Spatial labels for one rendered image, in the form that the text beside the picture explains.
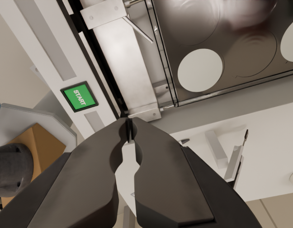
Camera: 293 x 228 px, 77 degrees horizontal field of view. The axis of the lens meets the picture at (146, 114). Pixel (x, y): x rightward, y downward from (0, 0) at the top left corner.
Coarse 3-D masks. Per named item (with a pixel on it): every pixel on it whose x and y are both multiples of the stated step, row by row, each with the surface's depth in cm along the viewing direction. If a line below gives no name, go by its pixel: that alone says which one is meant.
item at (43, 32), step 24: (0, 0) 28; (24, 0) 28; (48, 0) 28; (24, 24) 30; (48, 24) 30; (24, 48) 32; (48, 48) 32; (72, 48) 32; (48, 72) 34; (72, 72) 35; (96, 96) 37; (72, 120) 40; (96, 120) 41
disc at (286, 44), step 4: (292, 24) 36; (288, 28) 36; (292, 28) 36; (288, 32) 37; (292, 32) 37; (284, 36) 37; (288, 36) 37; (292, 36) 37; (284, 40) 38; (288, 40) 38; (292, 40) 38; (280, 44) 38; (284, 44) 38; (288, 44) 38; (292, 44) 38; (280, 48) 39; (284, 48) 39; (288, 48) 39; (292, 48) 39; (284, 52) 39; (288, 52) 39; (292, 52) 39; (284, 56) 39; (288, 56) 39; (292, 56) 39; (288, 60) 40; (292, 60) 40
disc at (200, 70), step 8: (192, 56) 39; (200, 56) 39; (208, 56) 39; (216, 56) 39; (184, 64) 40; (192, 64) 40; (200, 64) 40; (208, 64) 40; (216, 64) 40; (184, 72) 41; (192, 72) 41; (200, 72) 41; (208, 72) 41; (216, 72) 41; (184, 80) 42; (192, 80) 42; (200, 80) 42; (208, 80) 42; (216, 80) 42; (192, 88) 43; (200, 88) 43; (208, 88) 43
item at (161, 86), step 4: (164, 80) 50; (152, 84) 50; (156, 84) 50; (160, 84) 49; (164, 84) 48; (156, 88) 48; (160, 88) 48; (164, 88) 48; (168, 88) 48; (156, 92) 49; (160, 92) 49
